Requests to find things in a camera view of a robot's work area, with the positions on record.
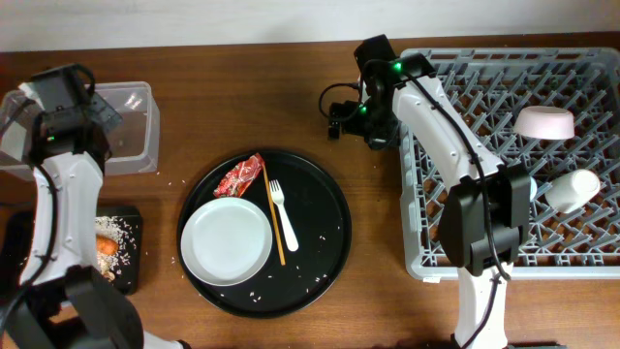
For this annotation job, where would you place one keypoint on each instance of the orange carrot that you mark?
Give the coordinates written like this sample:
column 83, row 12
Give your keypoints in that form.
column 106, row 246

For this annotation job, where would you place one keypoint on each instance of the red wrapper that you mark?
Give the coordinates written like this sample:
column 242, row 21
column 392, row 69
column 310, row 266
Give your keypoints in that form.
column 236, row 181

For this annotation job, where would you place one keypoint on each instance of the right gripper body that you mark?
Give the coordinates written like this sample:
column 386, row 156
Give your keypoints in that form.
column 379, row 124

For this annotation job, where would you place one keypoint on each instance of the light blue cup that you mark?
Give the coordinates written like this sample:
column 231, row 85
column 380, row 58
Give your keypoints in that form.
column 533, row 189

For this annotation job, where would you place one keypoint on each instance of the white cup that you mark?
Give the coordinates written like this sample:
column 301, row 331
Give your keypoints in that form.
column 573, row 190

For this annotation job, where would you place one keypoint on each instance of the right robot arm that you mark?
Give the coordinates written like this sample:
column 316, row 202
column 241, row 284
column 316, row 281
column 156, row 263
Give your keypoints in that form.
column 485, row 218

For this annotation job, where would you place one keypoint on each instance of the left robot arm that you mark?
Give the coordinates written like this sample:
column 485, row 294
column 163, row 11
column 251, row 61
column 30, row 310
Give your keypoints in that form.
column 61, row 299

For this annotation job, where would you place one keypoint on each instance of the clear plastic bin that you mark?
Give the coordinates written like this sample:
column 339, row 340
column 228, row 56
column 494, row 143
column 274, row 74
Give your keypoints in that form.
column 134, row 143

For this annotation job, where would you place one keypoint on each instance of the grey dishwasher rack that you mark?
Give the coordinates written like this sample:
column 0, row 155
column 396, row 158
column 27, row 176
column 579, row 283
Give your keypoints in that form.
column 488, row 87

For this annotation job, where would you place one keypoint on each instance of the round black serving tray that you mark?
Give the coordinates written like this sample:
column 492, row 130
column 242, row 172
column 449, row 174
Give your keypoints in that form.
column 321, row 219

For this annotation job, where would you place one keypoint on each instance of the pink bowl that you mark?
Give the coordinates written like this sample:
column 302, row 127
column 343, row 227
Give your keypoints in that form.
column 545, row 123

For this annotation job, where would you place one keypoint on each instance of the black rectangular tray bin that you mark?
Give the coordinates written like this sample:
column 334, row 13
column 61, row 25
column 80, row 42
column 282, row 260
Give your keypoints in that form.
column 18, row 235

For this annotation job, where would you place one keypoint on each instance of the white plastic fork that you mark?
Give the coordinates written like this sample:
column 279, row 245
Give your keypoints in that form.
column 278, row 198

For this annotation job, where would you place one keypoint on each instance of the white round plate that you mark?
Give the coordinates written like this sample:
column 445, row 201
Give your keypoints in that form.
column 226, row 242

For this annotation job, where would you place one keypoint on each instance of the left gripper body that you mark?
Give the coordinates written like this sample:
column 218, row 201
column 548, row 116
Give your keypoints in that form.
column 107, row 113

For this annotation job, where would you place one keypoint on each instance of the wooden chopstick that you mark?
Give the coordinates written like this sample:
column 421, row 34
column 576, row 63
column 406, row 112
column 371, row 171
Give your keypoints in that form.
column 279, row 246

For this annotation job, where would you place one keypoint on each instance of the rice and food scraps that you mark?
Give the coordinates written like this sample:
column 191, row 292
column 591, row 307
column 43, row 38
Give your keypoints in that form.
column 119, row 229

